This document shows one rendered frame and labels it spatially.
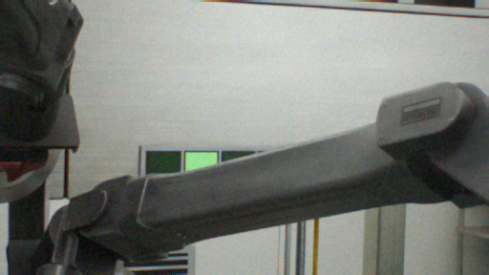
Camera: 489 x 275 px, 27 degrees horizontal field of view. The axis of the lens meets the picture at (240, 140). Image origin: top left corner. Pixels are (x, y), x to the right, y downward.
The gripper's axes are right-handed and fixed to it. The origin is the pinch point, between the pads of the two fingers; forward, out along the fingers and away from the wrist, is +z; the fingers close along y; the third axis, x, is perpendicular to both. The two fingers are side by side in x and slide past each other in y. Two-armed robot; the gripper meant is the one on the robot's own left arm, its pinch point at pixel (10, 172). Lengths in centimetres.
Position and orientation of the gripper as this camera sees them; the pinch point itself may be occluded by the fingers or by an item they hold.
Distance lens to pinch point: 107.9
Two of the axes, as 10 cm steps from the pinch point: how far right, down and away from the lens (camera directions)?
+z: -3.2, 5.9, 7.4
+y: 9.2, 0.1, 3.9
